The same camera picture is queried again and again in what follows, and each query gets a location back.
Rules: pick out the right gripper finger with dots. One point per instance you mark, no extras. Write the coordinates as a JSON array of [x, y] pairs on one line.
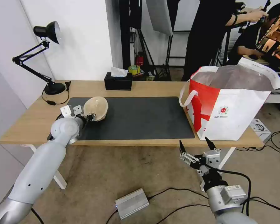
[[211, 145], [186, 156]]

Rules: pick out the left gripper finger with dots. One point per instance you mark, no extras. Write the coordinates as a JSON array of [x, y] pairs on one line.
[[92, 115], [91, 118]]

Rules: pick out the tan paper bowl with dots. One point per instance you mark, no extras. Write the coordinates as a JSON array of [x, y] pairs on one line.
[[98, 107]]

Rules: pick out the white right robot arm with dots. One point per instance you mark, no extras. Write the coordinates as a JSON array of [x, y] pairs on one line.
[[226, 205]]

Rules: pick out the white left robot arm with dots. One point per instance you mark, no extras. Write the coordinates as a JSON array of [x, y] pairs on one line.
[[44, 161]]

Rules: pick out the white red takeout bag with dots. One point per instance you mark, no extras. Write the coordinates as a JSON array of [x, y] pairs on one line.
[[228, 105]]

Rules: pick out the black tissue box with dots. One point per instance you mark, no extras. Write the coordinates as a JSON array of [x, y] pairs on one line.
[[118, 82]]

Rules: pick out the black desk mat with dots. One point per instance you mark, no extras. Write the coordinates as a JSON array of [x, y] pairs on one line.
[[140, 119]]

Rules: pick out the white tissue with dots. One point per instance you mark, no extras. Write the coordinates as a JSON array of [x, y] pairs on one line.
[[118, 71]]

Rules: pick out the white cardboard product box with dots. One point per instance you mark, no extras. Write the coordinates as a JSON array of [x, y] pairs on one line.
[[260, 129]]

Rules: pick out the yellow green tape roll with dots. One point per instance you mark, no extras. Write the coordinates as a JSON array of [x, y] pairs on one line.
[[134, 69]]

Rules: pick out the silver metal power box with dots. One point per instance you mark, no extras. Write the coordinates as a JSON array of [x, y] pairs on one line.
[[131, 203]]

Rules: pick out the red canister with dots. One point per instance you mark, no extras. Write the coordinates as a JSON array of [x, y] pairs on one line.
[[140, 58]]

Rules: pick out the black light stand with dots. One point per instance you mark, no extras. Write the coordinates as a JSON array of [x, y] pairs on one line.
[[154, 60]]

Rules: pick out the black desk lamp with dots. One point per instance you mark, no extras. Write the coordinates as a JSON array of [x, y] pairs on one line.
[[51, 31]]

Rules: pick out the standing person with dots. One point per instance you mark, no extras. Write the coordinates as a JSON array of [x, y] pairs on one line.
[[205, 39]]

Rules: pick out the seated person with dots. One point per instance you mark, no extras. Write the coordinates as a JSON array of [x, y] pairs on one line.
[[247, 44]]

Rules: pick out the white photo reflector panel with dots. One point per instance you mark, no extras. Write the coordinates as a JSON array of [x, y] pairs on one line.
[[159, 16]]

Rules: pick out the computer monitor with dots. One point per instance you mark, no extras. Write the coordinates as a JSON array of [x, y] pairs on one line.
[[276, 35]]

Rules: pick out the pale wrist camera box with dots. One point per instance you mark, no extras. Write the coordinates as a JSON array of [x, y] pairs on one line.
[[212, 159], [77, 110]]

